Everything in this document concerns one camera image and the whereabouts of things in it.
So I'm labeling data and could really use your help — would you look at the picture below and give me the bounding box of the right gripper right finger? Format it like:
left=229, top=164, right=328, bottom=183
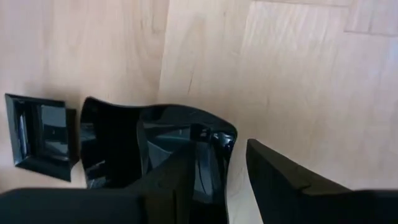
left=245, top=138, right=398, bottom=224

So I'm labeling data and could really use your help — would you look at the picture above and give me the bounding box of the wavy square black plate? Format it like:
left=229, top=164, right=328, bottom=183
left=79, top=96, right=239, bottom=224

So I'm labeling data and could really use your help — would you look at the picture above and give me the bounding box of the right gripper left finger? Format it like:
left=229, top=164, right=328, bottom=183
left=0, top=141, right=200, bottom=224

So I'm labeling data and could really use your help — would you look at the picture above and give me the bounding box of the small square black plate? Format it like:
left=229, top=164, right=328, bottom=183
left=4, top=93, right=80, bottom=183

